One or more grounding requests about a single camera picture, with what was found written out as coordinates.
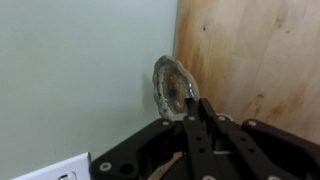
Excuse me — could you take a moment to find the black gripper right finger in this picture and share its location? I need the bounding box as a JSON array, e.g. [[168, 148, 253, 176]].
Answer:
[[199, 98, 320, 180]]

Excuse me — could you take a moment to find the white bowl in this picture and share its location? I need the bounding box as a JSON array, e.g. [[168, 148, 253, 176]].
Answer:
[[152, 54, 201, 122]]

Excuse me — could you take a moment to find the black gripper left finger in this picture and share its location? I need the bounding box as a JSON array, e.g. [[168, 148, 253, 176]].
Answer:
[[89, 98, 216, 180]]

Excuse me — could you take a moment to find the white wall outlet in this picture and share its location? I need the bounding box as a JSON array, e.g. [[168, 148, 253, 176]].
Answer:
[[11, 152, 93, 180]]

